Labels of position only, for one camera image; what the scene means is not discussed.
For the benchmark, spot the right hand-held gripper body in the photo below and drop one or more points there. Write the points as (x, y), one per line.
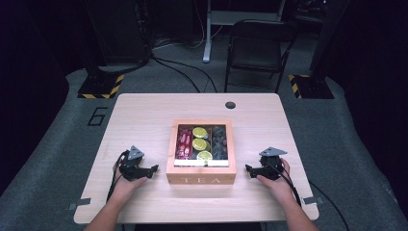
(271, 170)

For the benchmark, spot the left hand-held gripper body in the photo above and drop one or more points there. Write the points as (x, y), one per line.
(133, 170)

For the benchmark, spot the wooden tea box with lid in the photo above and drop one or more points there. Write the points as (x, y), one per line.
(200, 176)

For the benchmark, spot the yellow-lidded capsule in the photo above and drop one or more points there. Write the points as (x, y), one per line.
(199, 144)
(204, 155)
(199, 132)

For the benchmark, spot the person's left hand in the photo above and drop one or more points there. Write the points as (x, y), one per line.
(126, 189)

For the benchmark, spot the person's right hand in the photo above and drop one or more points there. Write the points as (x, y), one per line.
(282, 189)

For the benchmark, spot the red stick packet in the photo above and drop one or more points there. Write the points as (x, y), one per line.
(180, 142)
(188, 142)

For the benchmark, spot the pile of dark packets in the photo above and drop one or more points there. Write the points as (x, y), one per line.
(219, 142)

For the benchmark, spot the grey tape piece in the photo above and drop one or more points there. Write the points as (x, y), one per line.
(81, 202)
(312, 200)

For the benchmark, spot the black table grommet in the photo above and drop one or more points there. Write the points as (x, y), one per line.
(230, 105)

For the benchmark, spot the black stand with striped base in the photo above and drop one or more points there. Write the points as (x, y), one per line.
(316, 86)
(101, 86)

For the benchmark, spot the black folding chair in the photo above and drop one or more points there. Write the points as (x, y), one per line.
(256, 48)

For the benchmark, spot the black equipment cabinet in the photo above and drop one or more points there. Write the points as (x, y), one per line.
(122, 32)

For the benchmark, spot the white desk frame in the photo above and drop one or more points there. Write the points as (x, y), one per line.
(208, 38)

